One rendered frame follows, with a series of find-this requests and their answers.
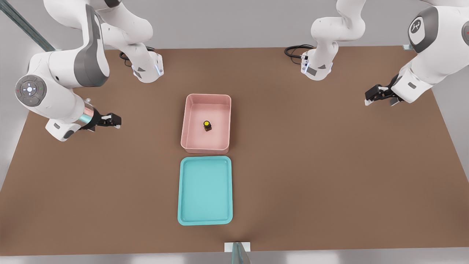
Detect pink plastic box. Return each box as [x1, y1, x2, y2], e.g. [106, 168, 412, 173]
[180, 93, 232, 155]

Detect pale blue-green tray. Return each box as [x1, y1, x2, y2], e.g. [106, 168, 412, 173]
[177, 156, 233, 226]

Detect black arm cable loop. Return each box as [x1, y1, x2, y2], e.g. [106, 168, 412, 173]
[284, 44, 316, 67]
[119, 46, 156, 68]

